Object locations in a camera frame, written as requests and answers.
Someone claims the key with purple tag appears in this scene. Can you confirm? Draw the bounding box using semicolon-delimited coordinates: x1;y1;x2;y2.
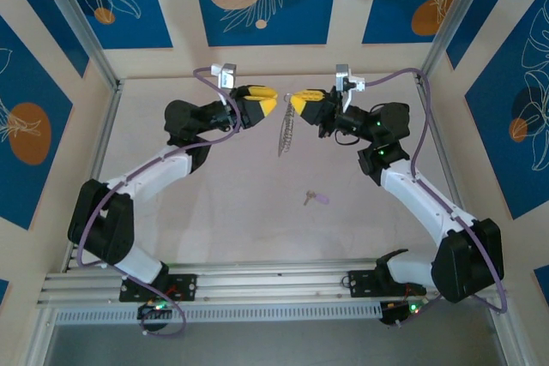
303;189;330;207

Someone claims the blue poster flower dark circle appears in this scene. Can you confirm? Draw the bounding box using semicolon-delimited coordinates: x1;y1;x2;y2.
465;0;549;221

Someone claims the blue poster large orange circle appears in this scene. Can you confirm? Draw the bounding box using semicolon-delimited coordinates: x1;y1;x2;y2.
0;14;74;231

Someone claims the black controller board green LED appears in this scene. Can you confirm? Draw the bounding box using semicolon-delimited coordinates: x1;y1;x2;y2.
379;299;425;327
136;301;179;322

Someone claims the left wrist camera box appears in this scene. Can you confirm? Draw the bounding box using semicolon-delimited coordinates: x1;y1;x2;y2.
210;62;238;89

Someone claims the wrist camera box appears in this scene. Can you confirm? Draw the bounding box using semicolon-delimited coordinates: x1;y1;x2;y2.
210;62;238;89
335;63;366;95

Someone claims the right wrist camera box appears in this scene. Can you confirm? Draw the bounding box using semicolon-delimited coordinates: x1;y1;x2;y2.
335;63;366;95

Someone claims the thin black gripper wire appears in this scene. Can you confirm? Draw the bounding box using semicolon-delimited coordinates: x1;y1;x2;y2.
332;128;365;147

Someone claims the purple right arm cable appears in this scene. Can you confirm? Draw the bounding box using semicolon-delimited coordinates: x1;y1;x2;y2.
364;67;508;327

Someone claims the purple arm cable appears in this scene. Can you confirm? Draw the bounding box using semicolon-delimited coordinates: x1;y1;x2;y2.
76;66;241;338
364;67;508;327

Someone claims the aluminium side rail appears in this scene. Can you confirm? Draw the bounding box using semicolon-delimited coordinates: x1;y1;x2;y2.
63;81;124;273
414;74;477;230

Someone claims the aluminium frame post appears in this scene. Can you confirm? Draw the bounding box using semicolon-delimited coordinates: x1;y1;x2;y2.
418;0;494;84
25;309;57;366
32;0;121;91
486;297;529;366

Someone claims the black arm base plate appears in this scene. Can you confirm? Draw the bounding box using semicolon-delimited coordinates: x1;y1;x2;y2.
118;273;198;303
347;269;428;298

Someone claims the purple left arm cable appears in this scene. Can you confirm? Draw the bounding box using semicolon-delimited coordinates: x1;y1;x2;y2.
76;66;241;338

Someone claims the aluminium front frame rail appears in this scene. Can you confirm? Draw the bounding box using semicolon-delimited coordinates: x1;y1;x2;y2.
36;258;511;309

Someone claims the grey slotted cable duct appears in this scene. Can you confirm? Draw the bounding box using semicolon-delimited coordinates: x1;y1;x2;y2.
53;300;383;327

